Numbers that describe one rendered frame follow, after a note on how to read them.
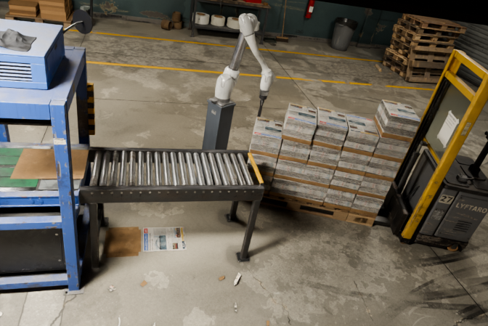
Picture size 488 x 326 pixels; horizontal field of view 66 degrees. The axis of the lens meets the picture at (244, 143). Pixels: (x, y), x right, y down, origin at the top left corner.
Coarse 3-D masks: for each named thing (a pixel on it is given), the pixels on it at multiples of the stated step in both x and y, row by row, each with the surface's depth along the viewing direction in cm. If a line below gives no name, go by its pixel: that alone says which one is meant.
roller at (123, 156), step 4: (124, 152) 303; (124, 156) 299; (124, 160) 294; (120, 164) 292; (124, 164) 290; (120, 168) 286; (124, 168) 286; (120, 172) 282; (124, 172) 282; (120, 176) 277; (124, 176) 278; (120, 180) 273; (124, 180) 274; (120, 184) 269; (124, 184) 271
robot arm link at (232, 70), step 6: (240, 30) 348; (240, 36) 350; (240, 42) 352; (246, 42) 353; (240, 48) 355; (234, 54) 360; (240, 54) 359; (234, 60) 362; (240, 60) 364; (228, 66) 372; (234, 66) 365; (228, 72) 367; (234, 72) 367; (234, 78) 369
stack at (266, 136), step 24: (264, 120) 389; (264, 144) 366; (288, 144) 364; (312, 144) 364; (264, 168) 380; (288, 168) 376; (312, 168) 374; (360, 168) 368; (288, 192) 392; (312, 192) 388; (336, 192) 386; (336, 216) 401
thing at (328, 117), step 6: (318, 108) 378; (324, 108) 381; (318, 114) 367; (324, 114) 369; (330, 114) 372; (336, 114) 374; (342, 114) 377; (324, 120) 357; (330, 120) 360; (336, 120) 362; (342, 120) 365; (336, 126) 350; (342, 126) 352
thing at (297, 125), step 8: (288, 112) 360; (288, 120) 349; (296, 120) 348; (304, 120) 351; (312, 120) 354; (288, 128) 354; (296, 128) 353; (304, 128) 351; (312, 128) 349; (296, 136) 357; (304, 136) 356
